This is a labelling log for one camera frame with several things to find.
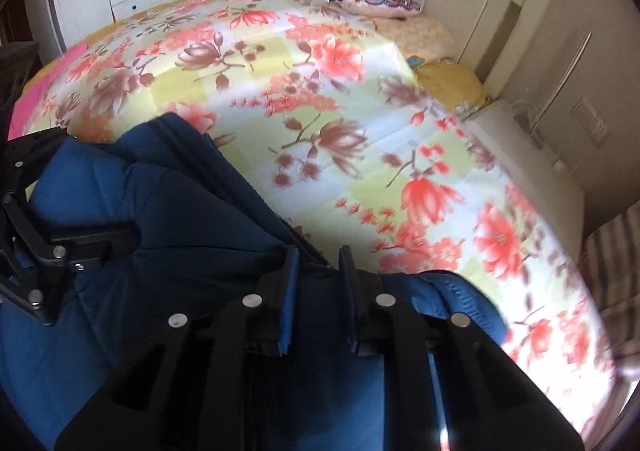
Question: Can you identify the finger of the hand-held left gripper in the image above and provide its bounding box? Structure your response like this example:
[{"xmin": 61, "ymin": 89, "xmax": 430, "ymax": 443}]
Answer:
[
  {"xmin": 0, "ymin": 130, "xmax": 143, "ymax": 273},
  {"xmin": 0, "ymin": 251, "xmax": 69, "ymax": 328}
]

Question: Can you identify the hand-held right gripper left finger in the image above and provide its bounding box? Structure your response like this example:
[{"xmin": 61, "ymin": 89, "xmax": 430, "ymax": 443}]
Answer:
[{"xmin": 54, "ymin": 245, "xmax": 302, "ymax": 451}]

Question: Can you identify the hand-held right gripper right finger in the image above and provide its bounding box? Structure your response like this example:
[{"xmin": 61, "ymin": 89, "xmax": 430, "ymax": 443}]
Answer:
[{"xmin": 337, "ymin": 245, "xmax": 586, "ymax": 451}]

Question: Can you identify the blue puffer jacket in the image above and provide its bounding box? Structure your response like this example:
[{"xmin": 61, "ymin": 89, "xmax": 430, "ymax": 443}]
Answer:
[{"xmin": 0, "ymin": 112, "xmax": 512, "ymax": 451}]

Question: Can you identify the floral bed sheet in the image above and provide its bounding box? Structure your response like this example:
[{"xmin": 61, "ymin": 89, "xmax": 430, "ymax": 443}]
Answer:
[{"xmin": 7, "ymin": 0, "xmax": 632, "ymax": 451}]

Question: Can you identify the white nightstand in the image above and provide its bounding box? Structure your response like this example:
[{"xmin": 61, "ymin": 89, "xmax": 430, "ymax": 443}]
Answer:
[{"xmin": 464, "ymin": 100, "xmax": 587, "ymax": 253}]

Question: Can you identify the yellow pillow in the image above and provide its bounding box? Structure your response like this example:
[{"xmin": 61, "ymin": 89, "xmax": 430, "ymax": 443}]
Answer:
[{"xmin": 414, "ymin": 58, "xmax": 487, "ymax": 115}]

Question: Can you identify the ship print curtain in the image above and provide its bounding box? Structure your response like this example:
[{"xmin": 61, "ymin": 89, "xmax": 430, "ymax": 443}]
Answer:
[{"xmin": 581, "ymin": 210, "xmax": 640, "ymax": 363}]

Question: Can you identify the peach floral pillow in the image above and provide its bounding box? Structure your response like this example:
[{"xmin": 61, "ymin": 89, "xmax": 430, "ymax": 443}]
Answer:
[{"xmin": 369, "ymin": 6, "xmax": 457, "ymax": 63}]

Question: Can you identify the silver desk lamp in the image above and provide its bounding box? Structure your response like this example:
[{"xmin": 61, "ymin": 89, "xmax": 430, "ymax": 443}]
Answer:
[{"xmin": 517, "ymin": 30, "xmax": 594, "ymax": 134}]

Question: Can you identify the wall socket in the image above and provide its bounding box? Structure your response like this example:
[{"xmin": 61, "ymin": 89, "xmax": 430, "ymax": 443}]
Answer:
[{"xmin": 589, "ymin": 120, "xmax": 610, "ymax": 148}]

